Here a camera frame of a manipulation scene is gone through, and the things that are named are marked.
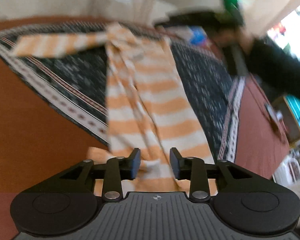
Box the wooden framed teal panel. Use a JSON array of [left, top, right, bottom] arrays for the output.
[[281, 95, 300, 143]]

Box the white plastic chair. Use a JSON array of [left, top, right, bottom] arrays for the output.
[[275, 140, 300, 183]]

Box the person's right forearm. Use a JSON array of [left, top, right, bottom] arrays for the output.
[[245, 36, 300, 99]]

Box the blue tissue pack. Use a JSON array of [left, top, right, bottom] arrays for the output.
[[190, 26, 208, 44]]

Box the white sheer curtain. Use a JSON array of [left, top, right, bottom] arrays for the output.
[[0, 0, 300, 30]]

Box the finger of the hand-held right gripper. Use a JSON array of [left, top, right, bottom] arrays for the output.
[[154, 12, 224, 28]]

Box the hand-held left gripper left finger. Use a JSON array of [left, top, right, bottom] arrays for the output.
[[40, 148, 141, 202]]

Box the orange white striped shirt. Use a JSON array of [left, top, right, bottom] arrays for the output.
[[11, 22, 218, 197]]

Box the small dark device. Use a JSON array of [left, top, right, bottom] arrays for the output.
[[265, 104, 287, 140]]

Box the dark blue patterned mat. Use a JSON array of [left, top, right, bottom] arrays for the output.
[[0, 21, 247, 160]]

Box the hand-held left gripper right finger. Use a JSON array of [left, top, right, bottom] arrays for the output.
[[169, 147, 273, 203]]

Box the person's right hand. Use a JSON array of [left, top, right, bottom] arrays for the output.
[[237, 26, 257, 58]]

